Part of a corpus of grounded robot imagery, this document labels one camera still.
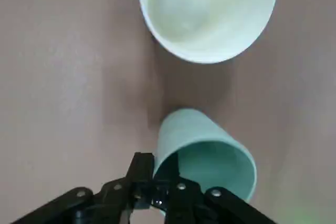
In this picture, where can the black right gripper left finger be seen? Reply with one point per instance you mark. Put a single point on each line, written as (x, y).
(113, 197)

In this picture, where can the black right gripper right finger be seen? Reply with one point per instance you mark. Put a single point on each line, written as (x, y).
(194, 205)

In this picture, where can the small green cup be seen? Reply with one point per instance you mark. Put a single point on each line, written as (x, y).
(194, 129)

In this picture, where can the small white cup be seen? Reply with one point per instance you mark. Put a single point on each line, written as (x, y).
(210, 24)

